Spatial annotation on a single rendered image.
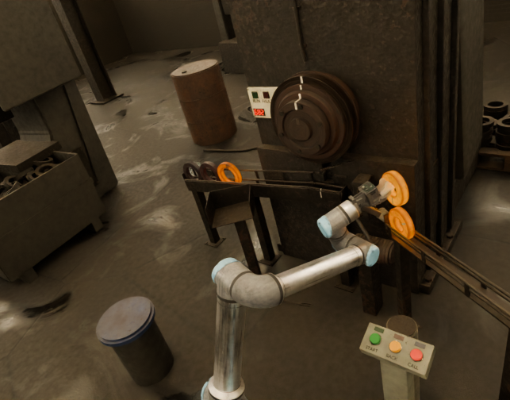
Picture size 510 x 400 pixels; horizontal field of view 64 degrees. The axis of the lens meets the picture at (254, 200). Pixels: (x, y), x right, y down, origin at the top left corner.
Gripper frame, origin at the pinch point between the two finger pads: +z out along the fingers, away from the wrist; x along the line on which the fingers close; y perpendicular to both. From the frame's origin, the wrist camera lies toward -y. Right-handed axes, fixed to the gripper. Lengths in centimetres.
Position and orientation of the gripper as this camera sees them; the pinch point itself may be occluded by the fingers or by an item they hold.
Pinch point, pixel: (394, 184)
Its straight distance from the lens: 184.8
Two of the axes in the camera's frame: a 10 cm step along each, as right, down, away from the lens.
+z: 8.3, -5.6, 0.0
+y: -4.8, -7.0, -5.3
